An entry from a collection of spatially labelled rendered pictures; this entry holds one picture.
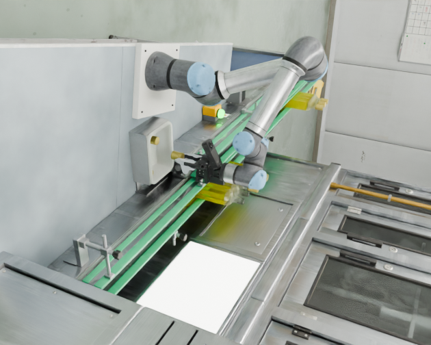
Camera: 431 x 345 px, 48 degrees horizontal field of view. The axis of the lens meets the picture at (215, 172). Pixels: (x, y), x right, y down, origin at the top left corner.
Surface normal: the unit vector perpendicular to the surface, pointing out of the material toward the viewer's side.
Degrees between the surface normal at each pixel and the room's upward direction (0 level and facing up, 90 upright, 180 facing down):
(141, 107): 0
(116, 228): 90
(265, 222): 90
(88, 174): 0
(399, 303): 90
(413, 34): 90
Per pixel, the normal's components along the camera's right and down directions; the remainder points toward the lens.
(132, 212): 0.00, -0.87
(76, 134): 0.89, 0.22
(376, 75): -0.44, 0.44
